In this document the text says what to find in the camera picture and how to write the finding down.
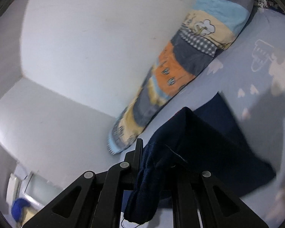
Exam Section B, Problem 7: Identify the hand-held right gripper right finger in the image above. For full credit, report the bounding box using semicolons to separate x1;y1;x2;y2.
172;167;269;228

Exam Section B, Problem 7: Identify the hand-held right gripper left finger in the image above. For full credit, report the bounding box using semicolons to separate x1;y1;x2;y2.
22;138;143;228

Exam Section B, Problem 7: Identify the navy jacket with red collar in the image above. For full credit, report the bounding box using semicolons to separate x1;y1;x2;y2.
123;92;277;225

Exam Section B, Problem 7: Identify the white box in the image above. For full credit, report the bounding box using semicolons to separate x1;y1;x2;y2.
6;166;45;209

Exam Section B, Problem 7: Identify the blue cloth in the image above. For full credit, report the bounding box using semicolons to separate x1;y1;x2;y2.
11;198;31;220

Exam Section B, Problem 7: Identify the rolled patchwork quilt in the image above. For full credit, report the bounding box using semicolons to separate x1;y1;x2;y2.
107;0;256;156

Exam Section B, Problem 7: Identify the light blue cloud blanket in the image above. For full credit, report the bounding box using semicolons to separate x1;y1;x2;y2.
110;7;285;228

